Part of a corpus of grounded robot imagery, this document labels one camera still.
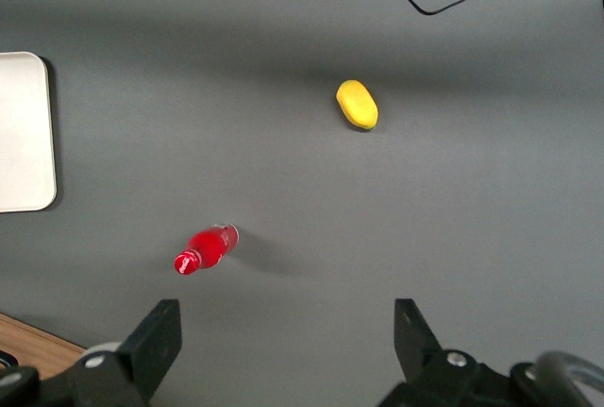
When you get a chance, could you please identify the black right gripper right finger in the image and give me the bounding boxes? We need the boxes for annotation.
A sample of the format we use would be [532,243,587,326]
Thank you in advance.
[377,298,487,407]

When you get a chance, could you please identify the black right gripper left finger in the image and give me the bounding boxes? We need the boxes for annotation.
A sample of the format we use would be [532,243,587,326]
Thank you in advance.
[66,298,183,407]

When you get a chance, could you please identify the white rectangular tray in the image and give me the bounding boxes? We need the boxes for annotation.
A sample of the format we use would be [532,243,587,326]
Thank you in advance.
[0,51,59,214]

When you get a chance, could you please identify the red soda bottle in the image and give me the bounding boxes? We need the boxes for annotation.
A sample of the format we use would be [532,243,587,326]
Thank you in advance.
[173,222,240,277]

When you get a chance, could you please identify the yellow mango toy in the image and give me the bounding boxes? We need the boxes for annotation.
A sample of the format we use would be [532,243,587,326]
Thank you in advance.
[335,78,379,132]

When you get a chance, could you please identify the grey hose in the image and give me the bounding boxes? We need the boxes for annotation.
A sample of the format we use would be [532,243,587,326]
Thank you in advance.
[530,350,604,407]

